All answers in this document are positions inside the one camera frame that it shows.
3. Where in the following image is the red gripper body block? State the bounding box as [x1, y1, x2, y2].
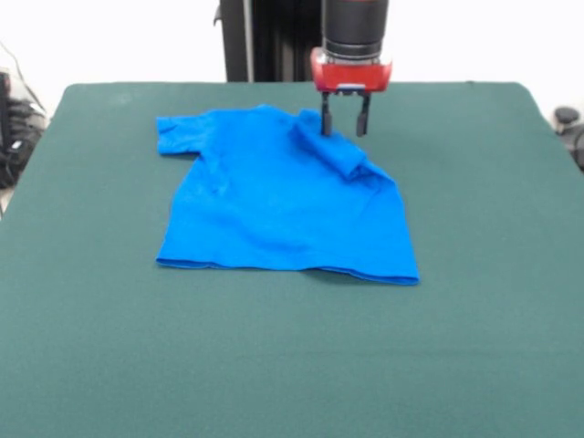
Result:
[309, 47, 394, 97]

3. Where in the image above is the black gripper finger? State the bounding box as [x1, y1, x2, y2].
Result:
[355, 93, 373, 137]
[320, 91, 335, 137]

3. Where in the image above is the blue shirt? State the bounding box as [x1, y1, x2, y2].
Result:
[153, 103, 421, 287]

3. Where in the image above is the dark green table cloth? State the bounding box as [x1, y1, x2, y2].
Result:
[0, 80, 584, 438]

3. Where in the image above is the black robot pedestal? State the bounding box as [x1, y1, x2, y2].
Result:
[213, 0, 379, 84]

